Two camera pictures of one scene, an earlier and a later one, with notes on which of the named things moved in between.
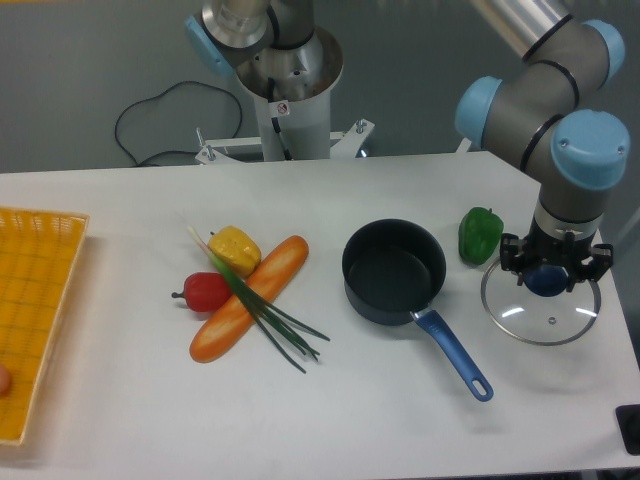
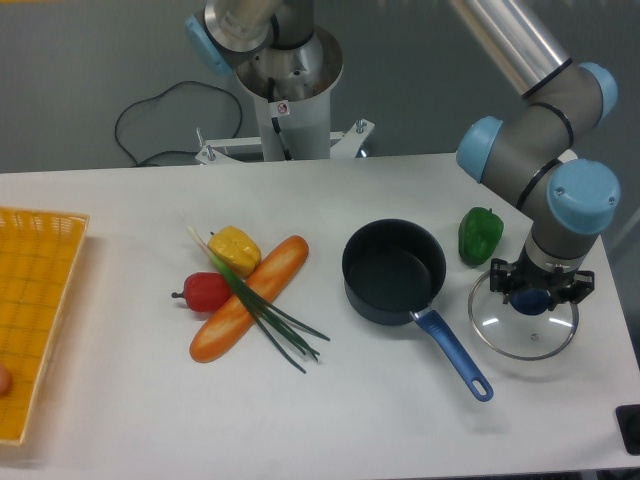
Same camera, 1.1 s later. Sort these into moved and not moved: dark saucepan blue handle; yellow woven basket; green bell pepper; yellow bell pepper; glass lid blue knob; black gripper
Moved: glass lid blue knob; black gripper
Not moved: yellow woven basket; dark saucepan blue handle; green bell pepper; yellow bell pepper
